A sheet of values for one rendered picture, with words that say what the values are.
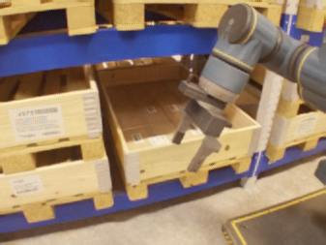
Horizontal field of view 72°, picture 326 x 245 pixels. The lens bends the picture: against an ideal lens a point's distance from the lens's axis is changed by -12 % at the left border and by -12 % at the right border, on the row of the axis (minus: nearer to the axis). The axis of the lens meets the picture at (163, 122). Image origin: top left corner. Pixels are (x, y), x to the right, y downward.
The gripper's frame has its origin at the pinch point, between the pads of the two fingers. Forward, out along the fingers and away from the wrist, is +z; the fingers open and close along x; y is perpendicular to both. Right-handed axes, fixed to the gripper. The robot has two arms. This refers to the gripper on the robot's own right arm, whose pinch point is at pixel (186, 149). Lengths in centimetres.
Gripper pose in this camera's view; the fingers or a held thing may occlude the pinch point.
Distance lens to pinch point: 67.6
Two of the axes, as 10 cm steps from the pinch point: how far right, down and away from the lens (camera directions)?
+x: -2.8, -4.6, 8.4
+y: 8.7, 2.5, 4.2
